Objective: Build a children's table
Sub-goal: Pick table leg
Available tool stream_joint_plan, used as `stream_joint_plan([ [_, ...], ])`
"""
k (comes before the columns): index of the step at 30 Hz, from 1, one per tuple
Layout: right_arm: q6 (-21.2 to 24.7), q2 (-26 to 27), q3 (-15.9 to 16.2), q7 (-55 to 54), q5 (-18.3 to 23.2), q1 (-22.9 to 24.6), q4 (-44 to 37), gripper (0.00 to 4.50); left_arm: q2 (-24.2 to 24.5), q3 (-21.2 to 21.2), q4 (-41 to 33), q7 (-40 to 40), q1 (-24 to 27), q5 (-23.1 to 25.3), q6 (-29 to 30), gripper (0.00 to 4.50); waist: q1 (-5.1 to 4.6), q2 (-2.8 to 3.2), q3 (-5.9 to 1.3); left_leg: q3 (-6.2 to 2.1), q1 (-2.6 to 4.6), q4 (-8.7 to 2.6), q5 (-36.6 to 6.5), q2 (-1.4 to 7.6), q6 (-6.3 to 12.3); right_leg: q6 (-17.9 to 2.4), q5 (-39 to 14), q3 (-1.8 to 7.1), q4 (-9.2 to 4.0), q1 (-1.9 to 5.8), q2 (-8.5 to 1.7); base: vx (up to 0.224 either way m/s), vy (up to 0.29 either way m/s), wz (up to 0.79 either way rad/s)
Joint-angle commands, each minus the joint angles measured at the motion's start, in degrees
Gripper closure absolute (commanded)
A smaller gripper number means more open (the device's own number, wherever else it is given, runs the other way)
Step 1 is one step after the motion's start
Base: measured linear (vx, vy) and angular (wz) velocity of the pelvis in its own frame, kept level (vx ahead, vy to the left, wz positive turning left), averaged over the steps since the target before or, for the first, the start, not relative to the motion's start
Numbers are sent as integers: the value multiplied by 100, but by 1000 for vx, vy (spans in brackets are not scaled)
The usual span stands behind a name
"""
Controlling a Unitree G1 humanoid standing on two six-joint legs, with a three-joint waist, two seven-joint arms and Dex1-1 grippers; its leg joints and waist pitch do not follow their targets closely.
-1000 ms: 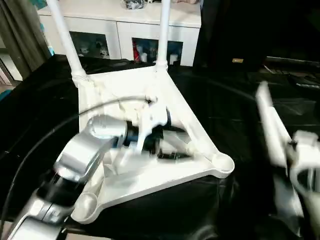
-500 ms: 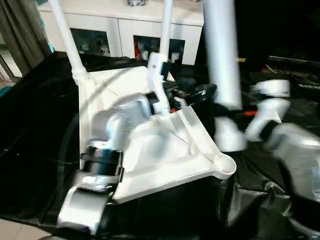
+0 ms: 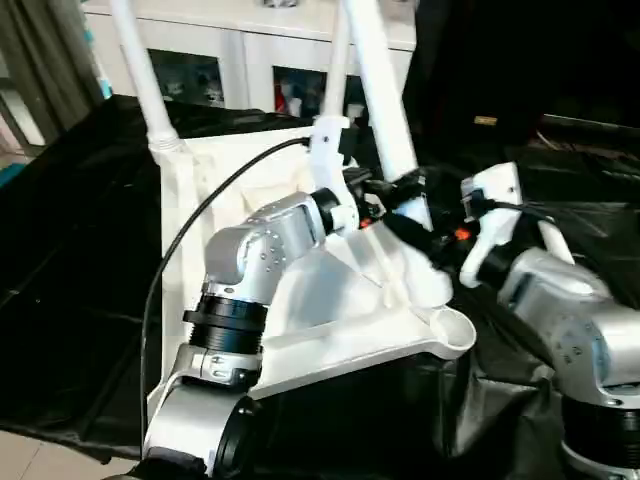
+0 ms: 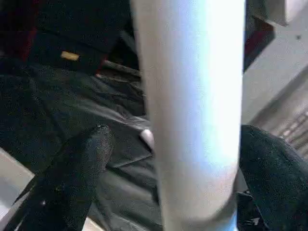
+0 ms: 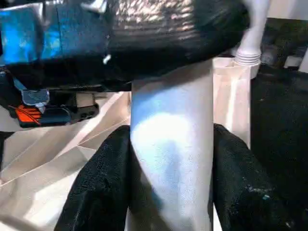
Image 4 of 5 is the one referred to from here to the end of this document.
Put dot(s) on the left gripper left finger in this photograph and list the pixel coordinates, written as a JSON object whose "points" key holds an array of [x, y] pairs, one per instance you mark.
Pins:
{"points": [[72, 173]]}

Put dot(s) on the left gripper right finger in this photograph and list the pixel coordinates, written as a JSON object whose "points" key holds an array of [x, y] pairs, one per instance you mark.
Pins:
{"points": [[276, 183]]}

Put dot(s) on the black work mat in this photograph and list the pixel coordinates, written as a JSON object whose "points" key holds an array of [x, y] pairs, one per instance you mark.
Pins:
{"points": [[72, 103]]}

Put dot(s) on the grey metal rod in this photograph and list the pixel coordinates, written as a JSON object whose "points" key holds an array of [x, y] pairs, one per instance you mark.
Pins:
{"points": [[120, 68]]}

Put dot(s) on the small gold tag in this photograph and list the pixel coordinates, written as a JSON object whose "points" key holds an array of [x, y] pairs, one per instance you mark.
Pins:
{"points": [[69, 55]]}

